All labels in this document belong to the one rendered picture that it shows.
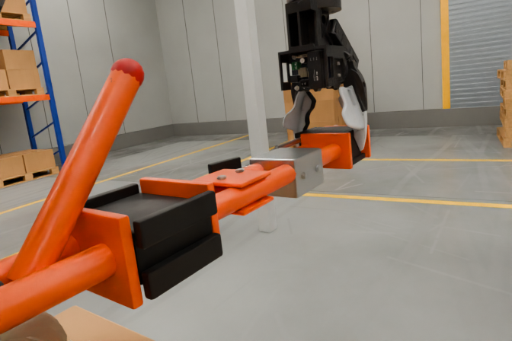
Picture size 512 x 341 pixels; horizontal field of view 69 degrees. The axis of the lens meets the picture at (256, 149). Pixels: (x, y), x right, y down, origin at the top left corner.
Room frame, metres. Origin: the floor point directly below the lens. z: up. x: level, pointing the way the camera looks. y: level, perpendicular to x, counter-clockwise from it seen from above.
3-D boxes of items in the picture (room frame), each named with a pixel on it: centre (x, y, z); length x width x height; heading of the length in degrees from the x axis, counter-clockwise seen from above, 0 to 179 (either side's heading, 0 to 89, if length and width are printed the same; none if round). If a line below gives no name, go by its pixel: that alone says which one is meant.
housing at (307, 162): (0.44, -0.04, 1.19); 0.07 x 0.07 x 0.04; 54
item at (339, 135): (0.54, -0.12, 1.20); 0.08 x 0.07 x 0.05; 144
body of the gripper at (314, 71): (0.53, -0.10, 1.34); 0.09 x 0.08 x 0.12; 144
